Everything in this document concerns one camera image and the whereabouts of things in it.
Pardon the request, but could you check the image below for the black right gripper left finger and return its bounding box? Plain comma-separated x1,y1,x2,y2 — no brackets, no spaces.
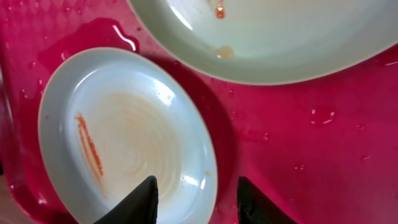
95,175,159,224

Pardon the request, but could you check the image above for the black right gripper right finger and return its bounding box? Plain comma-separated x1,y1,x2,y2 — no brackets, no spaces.
237,176,297,224

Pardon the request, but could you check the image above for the white plate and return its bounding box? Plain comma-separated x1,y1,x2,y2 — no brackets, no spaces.
128,0,397,85
38,47,218,223

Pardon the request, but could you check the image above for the red plastic tray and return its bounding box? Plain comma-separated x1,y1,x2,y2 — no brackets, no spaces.
1,0,397,223

